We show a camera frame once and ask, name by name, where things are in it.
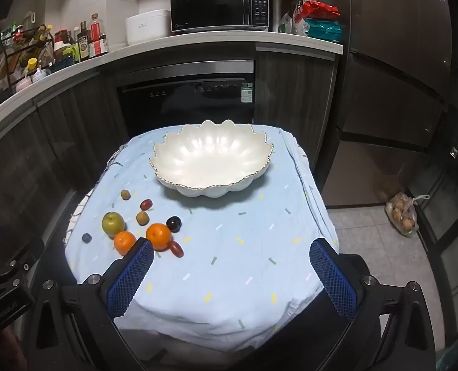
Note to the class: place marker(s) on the plastic bag of potatoes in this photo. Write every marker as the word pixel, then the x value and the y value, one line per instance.
pixel 402 216

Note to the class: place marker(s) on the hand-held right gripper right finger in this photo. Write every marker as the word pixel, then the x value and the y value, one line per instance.
pixel 333 282

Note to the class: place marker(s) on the dark purple plum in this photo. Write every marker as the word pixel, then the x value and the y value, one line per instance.
pixel 173 224

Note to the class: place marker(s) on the red liquid bottle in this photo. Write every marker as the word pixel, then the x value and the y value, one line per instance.
pixel 97 34

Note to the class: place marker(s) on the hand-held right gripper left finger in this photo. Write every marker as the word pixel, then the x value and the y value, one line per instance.
pixel 132 278

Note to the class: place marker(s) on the yellow cap bottle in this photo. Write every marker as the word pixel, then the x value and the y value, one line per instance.
pixel 30 70

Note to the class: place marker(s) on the white rice cooker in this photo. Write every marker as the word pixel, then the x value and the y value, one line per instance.
pixel 147 27

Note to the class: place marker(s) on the small brown longan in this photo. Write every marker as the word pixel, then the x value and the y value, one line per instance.
pixel 125 194
pixel 142 218

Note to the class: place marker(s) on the dark sauce bottle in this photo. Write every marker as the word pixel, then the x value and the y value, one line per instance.
pixel 83 44

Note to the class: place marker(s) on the green packet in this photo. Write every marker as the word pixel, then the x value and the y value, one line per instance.
pixel 66 52

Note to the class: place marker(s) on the red cherry tomato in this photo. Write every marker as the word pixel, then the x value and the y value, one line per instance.
pixel 176 249
pixel 146 204

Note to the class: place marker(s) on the green apple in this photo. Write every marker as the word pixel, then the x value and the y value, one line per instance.
pixel 113 224

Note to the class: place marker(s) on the black built-in dishwasher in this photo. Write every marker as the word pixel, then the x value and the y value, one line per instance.
pixel 186 100

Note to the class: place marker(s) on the dark refrigerator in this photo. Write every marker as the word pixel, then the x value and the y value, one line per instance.
pixel 399 85

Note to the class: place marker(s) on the blueberry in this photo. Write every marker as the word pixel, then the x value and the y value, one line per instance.
pixel 86 238

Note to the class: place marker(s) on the dark wood cabinet door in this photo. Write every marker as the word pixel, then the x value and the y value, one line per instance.
pixel 294 100

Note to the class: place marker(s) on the white scalloped bowl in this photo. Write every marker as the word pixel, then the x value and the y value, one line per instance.
pixel 213 154

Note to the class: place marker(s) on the dark wood corner cabinet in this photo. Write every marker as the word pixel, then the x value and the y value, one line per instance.
pixel 39 154

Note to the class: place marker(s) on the light blue patterned tablecloth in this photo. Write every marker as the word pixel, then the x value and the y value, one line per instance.
pixel 232 262

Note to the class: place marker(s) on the white plastic bag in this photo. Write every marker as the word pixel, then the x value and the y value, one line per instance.
pixel 288 23

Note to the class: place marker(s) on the black microwave oven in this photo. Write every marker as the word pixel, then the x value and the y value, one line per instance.
pixel 213 7

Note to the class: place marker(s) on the steel cylinder container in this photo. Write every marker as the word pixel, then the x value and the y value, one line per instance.
pixel 277 11

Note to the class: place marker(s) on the orange mandarin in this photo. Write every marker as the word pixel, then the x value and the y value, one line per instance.
pixel 124 242
pixel 159 236

